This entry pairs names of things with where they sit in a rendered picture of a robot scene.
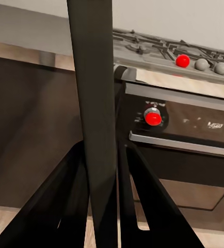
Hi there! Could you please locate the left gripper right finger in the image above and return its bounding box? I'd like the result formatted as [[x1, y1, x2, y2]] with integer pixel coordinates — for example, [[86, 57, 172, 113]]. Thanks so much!
[[118, 137, 204, 248]]

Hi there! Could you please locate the poster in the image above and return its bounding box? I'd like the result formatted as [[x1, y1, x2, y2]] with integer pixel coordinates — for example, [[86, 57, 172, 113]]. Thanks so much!
[[67, 0, 118, 248]]

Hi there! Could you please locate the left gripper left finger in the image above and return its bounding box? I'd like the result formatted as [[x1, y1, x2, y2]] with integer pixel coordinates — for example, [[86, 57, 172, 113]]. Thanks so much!
[[0, 141, 90, 248]]

